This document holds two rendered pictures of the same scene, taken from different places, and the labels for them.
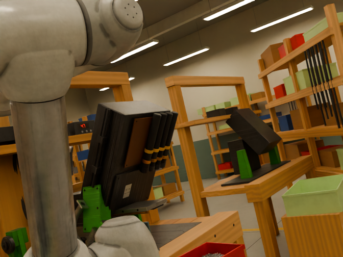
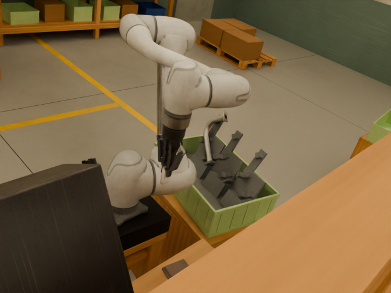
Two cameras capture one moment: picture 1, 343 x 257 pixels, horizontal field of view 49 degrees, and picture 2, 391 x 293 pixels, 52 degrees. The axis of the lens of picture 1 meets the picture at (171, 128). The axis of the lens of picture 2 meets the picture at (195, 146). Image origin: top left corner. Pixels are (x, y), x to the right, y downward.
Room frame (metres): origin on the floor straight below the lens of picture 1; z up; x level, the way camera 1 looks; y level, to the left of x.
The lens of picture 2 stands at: (2.35, 0.52, 2.14)
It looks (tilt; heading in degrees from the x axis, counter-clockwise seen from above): 31 degrees down; 183
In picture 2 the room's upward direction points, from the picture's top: 13 degrees clockwise
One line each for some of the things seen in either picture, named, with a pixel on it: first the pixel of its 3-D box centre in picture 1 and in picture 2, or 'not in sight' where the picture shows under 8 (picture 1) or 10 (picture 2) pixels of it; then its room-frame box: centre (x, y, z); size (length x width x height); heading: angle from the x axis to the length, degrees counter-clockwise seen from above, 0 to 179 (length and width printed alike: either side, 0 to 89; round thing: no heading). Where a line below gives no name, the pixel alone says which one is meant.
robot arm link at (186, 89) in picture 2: not in sight; (186, 86); (1.22, 0.39, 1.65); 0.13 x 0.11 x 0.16; 123
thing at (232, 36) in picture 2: not in sight; (237, 42); (-4.50, 0.45, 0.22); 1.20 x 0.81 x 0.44; 48
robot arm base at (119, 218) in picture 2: not in sight; (117, 203); (1.05, 0.18, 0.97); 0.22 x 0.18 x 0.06; 149
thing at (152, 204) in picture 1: (126, 208); not in sight; (1.87, 0.30, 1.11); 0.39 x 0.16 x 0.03; 55
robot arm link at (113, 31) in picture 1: (106, 28); (135, 29); (0.74, 0.08, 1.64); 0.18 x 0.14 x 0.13; 33
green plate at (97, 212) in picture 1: (97, 206); not in sight; (1.76, 0.42, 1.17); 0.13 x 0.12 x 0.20; 145
